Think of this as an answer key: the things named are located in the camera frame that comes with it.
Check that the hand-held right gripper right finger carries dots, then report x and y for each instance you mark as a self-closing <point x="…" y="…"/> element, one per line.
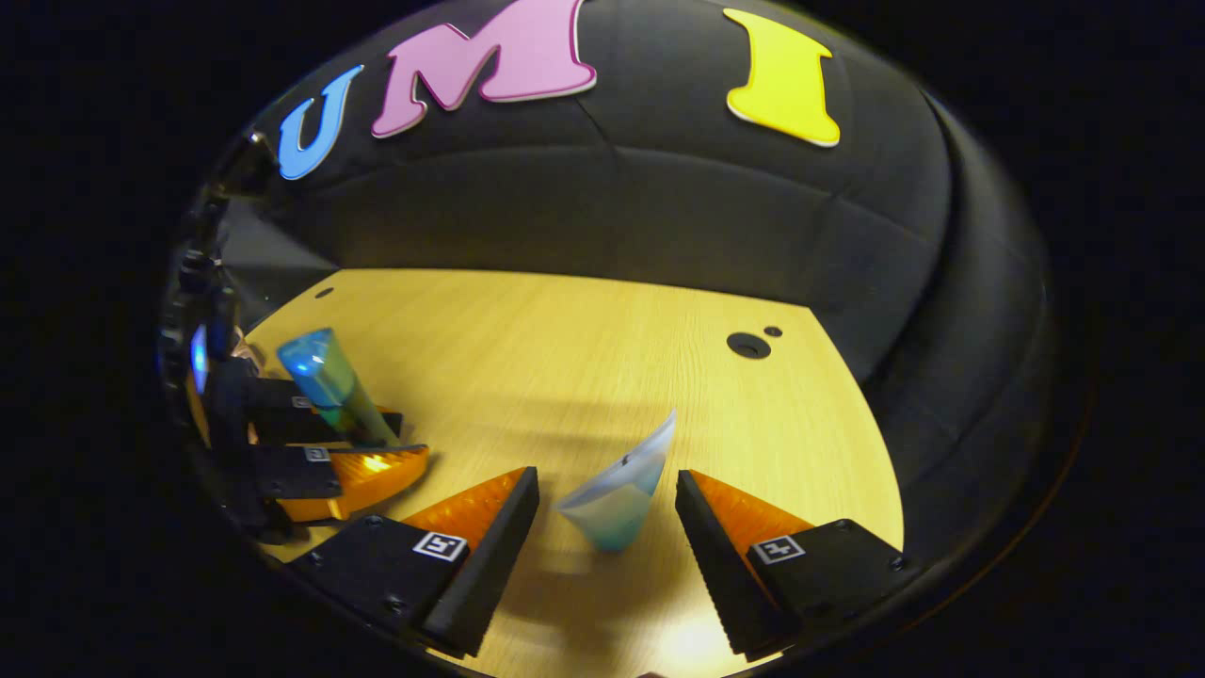
<point x="715" y="556"/>

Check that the small blue green bottle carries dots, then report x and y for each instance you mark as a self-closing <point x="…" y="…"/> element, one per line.
<point x="334" y="386"/>

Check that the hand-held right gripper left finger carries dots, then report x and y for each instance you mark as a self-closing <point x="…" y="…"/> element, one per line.
<point x="494" y="556"/>

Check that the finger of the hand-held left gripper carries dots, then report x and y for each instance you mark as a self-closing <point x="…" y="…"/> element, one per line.
<point x="301" y="476"/>
<point x="282" y="414"/>

